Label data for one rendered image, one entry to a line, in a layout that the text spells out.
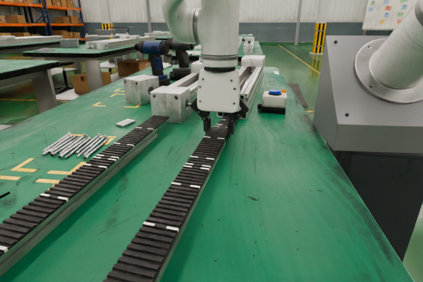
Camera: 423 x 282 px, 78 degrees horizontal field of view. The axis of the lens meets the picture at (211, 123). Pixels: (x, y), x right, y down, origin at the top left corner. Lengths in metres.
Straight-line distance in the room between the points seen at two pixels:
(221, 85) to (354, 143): 0.35
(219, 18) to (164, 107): 0.35
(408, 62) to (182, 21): 0.48
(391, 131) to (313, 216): 0.34
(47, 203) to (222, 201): 0.28
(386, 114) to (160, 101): 0.60
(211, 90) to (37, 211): 0.40
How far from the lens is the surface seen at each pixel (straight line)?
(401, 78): 0.74
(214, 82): 0.61
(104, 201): 0.51
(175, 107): 0.81
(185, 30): 0.61
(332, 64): 0.77
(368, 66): 0.78
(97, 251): 0.43
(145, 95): 1.04
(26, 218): 0.47
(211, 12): 0.59
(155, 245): 0.36
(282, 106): 0.92
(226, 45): 0.59
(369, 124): 0.71
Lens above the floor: 1.07
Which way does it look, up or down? 21 degrees down
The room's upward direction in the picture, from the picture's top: straight up
